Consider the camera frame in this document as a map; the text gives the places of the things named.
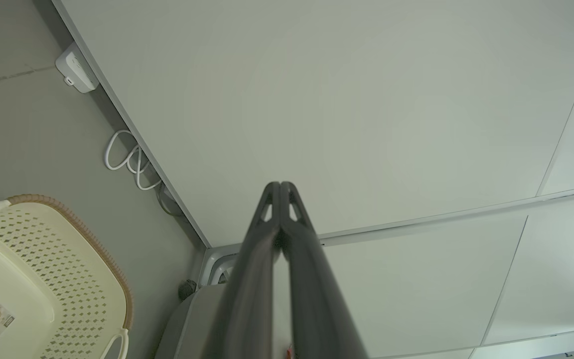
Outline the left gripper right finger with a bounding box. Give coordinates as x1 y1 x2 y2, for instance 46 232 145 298
280 182 370 359

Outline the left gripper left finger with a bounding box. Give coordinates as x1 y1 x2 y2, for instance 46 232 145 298
202 182 282 359

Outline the cream laundry basket brown rim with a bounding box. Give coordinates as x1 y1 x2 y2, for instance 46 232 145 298
0 193 134 359

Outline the grey partition foot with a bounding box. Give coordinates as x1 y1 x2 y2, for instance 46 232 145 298
177 243 242 303

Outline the white partition panel with seams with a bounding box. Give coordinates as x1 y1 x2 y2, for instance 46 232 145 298
316 187 574 359

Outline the large white partition panel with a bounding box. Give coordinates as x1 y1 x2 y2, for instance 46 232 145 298
50 0 574 248

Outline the white power strip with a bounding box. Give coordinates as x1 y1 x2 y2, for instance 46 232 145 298
55 42 100 94

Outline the black floor cable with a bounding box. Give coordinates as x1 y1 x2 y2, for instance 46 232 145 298
156 181 184 218

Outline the white coiled cable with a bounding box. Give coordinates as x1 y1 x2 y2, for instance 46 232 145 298
104 129 163 192

